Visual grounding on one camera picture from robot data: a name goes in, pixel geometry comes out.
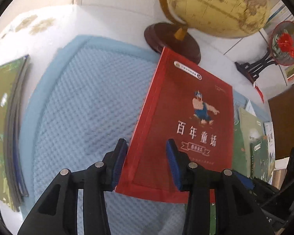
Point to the antique yellow desk globe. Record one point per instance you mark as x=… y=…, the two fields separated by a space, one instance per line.
x=220 y=18

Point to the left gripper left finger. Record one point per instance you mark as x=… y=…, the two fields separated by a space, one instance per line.
x=55 y=212

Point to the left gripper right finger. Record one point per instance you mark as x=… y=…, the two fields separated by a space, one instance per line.
x=237 y=211

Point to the round embroidered fan on stand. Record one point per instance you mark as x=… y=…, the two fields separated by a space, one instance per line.
x=280 y=51

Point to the dark green insect book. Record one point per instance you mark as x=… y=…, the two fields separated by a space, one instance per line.
x=260 y=159

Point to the stack of sorted books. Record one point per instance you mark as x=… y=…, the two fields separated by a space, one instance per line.
x=12 y=184

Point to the light blue table mat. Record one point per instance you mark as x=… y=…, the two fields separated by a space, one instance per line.
x=90 y=96

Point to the brown wooden door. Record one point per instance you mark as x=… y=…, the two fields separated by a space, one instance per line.
x=282 y=114

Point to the bright green insect book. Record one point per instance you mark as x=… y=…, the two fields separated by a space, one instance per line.
x=239 y=162

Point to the red fairy tale book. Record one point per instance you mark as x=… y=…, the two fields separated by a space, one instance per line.
x=189 y=105

